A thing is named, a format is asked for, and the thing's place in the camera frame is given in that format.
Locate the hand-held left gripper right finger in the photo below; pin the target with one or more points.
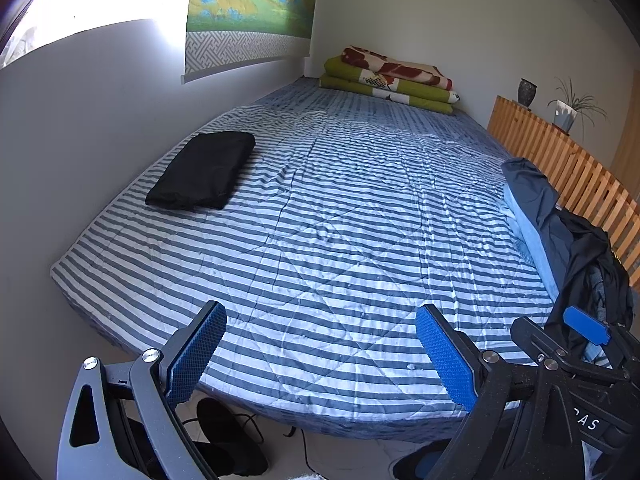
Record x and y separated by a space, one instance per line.
447 360

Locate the folded green quilt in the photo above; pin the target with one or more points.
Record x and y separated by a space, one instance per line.
350 82

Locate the black slipper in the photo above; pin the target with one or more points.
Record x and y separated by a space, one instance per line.
225 435

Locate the dark ceramic pot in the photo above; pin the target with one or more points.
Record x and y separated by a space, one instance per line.
526 94

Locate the light blue denim garment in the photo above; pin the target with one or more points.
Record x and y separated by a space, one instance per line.
530 240

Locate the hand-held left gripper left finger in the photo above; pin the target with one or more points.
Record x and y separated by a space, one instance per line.
192 355

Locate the wooden slatted rail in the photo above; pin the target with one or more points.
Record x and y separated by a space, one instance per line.
550 150

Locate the navy garment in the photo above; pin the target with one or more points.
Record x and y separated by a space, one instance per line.
530 180

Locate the landscape wall poster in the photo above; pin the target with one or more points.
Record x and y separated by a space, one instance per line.
250 0

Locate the dark blue shoe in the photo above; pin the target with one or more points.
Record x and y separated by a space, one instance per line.
417 462

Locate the black jacket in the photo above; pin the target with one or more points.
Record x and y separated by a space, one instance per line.
200 170

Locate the wooden door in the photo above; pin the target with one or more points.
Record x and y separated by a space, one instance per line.
627 160

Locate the black garment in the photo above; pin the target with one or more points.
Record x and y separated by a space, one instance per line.
585 260

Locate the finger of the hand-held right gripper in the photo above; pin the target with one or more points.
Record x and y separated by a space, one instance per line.
540 345
585 325

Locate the potted plant in white pot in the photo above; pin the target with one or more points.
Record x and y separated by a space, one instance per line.
565 117

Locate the bright window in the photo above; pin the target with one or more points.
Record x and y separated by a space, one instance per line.
100 0

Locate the blue striped bed quilt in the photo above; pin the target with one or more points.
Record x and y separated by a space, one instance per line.
325 210

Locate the folded red patterned blanket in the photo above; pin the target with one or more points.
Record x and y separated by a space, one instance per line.
400 70

